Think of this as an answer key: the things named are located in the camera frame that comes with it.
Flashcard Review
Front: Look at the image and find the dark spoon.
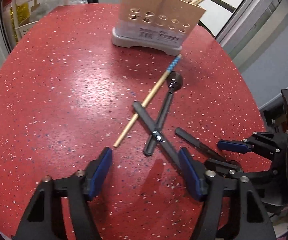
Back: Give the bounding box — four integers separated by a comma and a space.
143, 71, 183, 156
175, 127, 242, 171

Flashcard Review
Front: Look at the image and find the dark spoon crossing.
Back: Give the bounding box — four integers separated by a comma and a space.
133, 101, 181, 170

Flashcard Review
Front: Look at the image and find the blue-patterned bamboo chopstick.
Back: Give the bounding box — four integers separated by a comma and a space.
113, 54, 182, 148

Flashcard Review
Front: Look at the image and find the beige plastic utensil holder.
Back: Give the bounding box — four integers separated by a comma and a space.
111, 0, 205, 56

